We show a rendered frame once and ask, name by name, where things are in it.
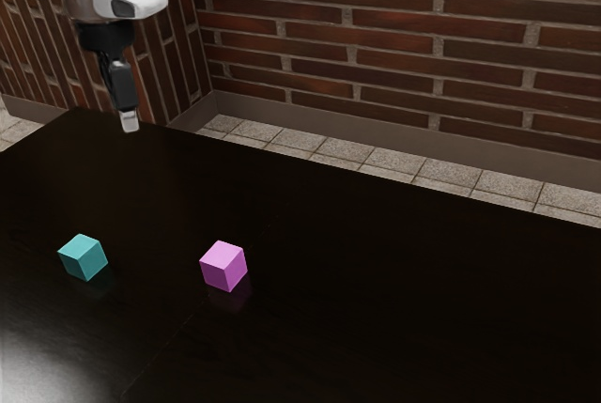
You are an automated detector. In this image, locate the teal block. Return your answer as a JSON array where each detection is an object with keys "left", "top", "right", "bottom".
[{"left": 56, "top": 233, "right": 109, "bottom": 282}]

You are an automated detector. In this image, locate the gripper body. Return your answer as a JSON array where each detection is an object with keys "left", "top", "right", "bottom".
[{"left": 75, "top": 19, "right": 135, "bottom": 64}]

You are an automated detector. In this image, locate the pink block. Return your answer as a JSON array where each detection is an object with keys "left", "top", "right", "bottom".
[{"left": 198, "top": 240, "right": 249, "bottom": 292}]

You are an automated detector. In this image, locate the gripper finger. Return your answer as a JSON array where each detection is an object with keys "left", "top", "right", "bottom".
[{"left": 97, "top": 49, "right": 140, "bottom": 133}]

